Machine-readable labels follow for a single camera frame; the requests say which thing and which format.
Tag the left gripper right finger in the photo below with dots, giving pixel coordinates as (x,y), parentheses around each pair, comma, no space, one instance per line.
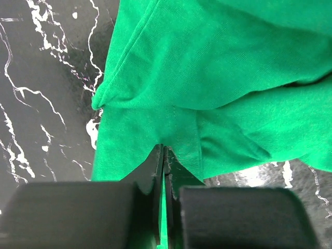
(199,216)

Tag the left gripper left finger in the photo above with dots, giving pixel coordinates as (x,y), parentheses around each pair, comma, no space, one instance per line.
(121,214)

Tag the green t shirt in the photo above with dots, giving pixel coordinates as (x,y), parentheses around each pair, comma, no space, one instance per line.
(227,85)

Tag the black marble pattern mat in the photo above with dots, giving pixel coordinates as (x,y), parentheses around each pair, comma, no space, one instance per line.
(53,59)

